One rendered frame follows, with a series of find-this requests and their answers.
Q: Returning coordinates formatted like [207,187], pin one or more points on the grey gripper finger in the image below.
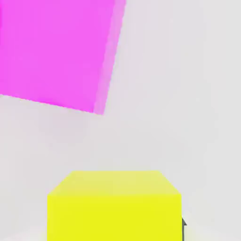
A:
[183,228]

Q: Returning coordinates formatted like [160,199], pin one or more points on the small yellow cube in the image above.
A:
[114,212]

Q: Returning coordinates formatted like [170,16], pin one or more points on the large magenta box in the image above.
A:
[54,52]

